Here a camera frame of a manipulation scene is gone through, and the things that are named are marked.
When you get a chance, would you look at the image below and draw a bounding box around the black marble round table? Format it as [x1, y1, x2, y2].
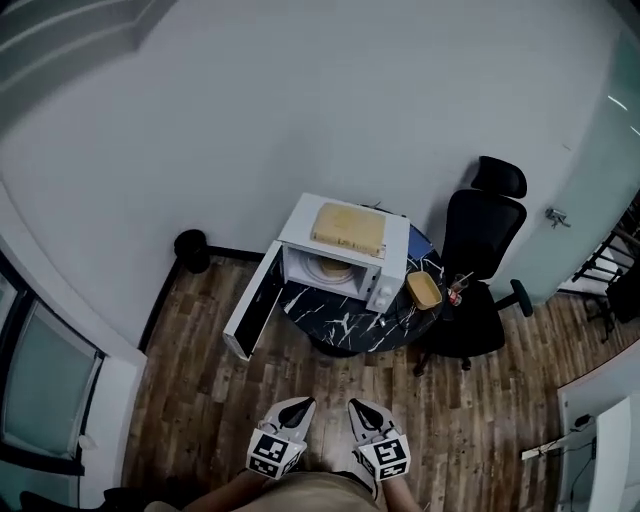
[281, 223, 447, 358]

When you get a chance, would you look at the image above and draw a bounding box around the white microwave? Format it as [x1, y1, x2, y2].
[223, 192, 412, 361]

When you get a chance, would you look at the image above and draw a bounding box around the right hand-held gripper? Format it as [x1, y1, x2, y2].
[347, 397, 413, 484]

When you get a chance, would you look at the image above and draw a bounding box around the white desk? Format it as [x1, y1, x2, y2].
[556, 383, 640, 512]

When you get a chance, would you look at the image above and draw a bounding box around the person's right forearm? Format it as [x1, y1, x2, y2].
[375, 477, 422, 512]

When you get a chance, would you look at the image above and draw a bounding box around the person's beige shirt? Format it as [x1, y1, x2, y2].
[238, 468, 384, 512]

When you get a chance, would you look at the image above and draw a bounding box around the black trash bin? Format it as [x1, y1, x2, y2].
[173, 229, 211, 275]

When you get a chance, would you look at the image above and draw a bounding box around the person's left forearm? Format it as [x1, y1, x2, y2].
[180, 467, 274, 512]

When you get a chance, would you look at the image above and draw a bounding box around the blue flat item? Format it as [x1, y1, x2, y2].
[406, 230, 434, 261]

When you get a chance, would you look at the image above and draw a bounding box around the black office chair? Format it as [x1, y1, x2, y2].
[413, 155, 533, 377]

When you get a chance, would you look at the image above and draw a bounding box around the frosted glass window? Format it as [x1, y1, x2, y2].
[0, 249, 107, 469]

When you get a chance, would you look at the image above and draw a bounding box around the glass cup with straw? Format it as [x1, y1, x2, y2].
[446, 271, 475, 307]

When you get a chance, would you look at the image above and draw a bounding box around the black swivel stool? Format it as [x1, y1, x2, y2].
[585, 277, 640, 344]

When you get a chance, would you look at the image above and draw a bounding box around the black metal rack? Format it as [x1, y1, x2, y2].
[572, 192, 640, 284]

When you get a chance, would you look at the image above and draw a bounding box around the black cable with plug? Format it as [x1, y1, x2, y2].
[377, 292, 426, 331]

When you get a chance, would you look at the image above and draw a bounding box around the round beige container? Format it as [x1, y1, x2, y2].
[318, 258, 354, 281]

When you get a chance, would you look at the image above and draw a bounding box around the rectangular beige lidded box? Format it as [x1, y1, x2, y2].
[310, 201, 390, 254]

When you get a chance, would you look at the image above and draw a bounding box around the open beige rectangular box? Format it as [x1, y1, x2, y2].
[405, 270, 446, 310]

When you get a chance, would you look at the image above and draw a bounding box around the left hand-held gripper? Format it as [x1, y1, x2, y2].
[246, 397, 318, 484]

